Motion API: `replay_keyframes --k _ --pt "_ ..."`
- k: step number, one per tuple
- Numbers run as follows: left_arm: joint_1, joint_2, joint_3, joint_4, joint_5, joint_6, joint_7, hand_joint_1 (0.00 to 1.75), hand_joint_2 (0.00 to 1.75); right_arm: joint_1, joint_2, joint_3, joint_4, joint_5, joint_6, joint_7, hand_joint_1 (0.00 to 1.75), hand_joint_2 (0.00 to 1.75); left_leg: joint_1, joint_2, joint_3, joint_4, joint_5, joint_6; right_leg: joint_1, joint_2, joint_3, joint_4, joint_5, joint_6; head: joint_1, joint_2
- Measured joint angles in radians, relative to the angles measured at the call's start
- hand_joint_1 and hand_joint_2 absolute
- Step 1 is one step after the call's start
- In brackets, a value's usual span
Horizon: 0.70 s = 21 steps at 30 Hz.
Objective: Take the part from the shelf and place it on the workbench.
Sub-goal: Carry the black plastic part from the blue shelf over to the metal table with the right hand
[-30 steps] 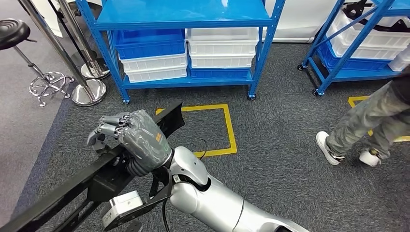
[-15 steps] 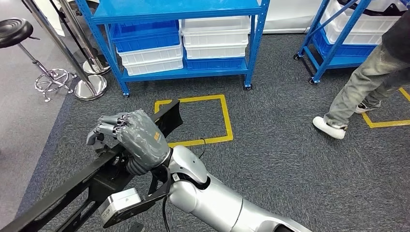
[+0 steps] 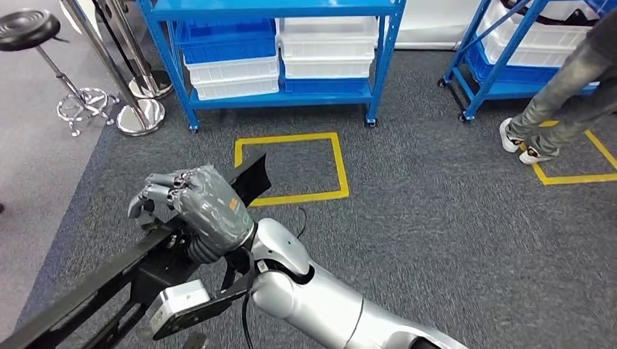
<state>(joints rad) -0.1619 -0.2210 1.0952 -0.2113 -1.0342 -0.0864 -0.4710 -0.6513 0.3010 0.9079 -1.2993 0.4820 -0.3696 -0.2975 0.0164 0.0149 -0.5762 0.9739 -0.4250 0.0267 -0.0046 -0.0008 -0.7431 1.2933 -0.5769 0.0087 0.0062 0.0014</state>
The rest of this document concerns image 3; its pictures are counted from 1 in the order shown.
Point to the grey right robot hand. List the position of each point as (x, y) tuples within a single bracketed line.
[(217, 217)]

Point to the black plastic plate frame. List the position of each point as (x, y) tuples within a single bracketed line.
[(87, 294)]

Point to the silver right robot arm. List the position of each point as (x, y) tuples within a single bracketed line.
[(318, 303)]

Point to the blue metal shelf rack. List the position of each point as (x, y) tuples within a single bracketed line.
[(289, 7), (487, 72)]

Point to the deep blue plastic bin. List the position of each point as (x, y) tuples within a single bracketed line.
[(226, 43)]

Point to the black bar stool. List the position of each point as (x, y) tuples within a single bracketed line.
[(29, 26)]

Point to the large white plastic bin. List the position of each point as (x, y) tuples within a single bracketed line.
[(540, 43)]

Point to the person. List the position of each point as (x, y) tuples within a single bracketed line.
[(569, 82)]

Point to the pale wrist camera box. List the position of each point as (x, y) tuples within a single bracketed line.
[(181, 296)]

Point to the chrome stanchion post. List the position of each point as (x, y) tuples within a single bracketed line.
[(140, 118), (152, 86)]

